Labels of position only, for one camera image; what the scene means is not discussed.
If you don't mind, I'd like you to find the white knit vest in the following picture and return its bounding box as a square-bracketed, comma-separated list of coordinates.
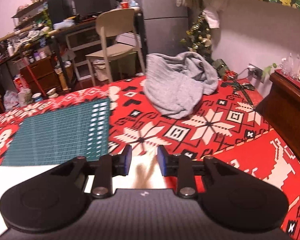
[0, 155, 170, 239]

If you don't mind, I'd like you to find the row of clear glasses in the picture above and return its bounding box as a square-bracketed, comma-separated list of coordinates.
[280, 52, 300, 79]

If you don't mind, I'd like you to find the black computer tower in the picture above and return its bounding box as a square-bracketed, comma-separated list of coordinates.
[46, 0, 74, 25]

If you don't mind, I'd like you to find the black desk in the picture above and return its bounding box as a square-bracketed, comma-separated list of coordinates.
[49, 10, 144, 90]

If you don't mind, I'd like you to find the green cutting mat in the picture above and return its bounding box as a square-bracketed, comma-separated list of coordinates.
[1, 97, 112, 167]

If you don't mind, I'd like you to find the green plant sprig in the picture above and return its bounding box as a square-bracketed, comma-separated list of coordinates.
[262, 64, 278, 77]

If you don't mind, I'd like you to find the wooden drawer chest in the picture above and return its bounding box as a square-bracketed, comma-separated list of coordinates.
[20, 56, 65, 93]

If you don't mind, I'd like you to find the red patterned blanket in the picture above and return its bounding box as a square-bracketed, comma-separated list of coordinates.
[0, 76, 300, 240]

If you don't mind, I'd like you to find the white drawer cabinet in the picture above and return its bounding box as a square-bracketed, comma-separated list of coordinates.
[65, 26, 103, 80]

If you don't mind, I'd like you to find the green trash bin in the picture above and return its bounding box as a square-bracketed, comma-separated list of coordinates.
[120, 52, 138, 74]

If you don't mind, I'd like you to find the grey refrigerator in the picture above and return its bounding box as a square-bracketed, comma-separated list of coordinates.
[130, 0, 190, 55]

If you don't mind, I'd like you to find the wooden nightstand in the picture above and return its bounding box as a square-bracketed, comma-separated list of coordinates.
[255, 69, 300, 175]

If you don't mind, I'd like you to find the small Christmas tree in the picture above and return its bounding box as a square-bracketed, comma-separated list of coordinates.
[180, 10, 214, 63]

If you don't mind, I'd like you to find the red broom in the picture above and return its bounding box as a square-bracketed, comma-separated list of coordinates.
[26, 65, 44, 98]

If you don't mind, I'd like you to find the white wall charger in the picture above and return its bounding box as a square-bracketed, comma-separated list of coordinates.
[246, 64, 265, 83]

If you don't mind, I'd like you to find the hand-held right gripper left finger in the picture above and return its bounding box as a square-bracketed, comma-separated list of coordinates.
[51, 144, 133, 198]

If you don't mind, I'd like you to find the green plaid ribbon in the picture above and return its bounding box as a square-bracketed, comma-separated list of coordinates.
[230, 80, 255, 105]

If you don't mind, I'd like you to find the red white carton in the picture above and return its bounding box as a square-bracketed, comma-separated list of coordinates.
[13, 74, 30, 92]

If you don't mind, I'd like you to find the white plastic bag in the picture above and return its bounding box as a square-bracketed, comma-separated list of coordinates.
[4, 90, 20, 110]

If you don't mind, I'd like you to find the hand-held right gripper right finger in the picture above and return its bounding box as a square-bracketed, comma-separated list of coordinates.
[157, 145, 241, 198]

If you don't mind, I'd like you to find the white hanging cloth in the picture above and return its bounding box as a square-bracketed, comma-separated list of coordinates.
[202, 4, 220, 29]

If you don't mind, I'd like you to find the green gift box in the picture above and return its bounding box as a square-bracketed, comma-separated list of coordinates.
[212, 59, 228, 77]

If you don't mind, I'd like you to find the cluttered wall shelf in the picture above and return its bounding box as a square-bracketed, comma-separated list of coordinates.
[0, 0, 73, 63]

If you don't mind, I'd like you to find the grey knit sweater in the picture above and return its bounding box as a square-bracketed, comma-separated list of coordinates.
[143, 52, 218, 120]

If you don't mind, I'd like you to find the beige plastic chair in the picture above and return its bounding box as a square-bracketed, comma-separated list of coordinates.
[85, 8, 147, 87]

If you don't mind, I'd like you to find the black monitor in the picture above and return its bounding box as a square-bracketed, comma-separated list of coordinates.
[72, 0, 123, 17]

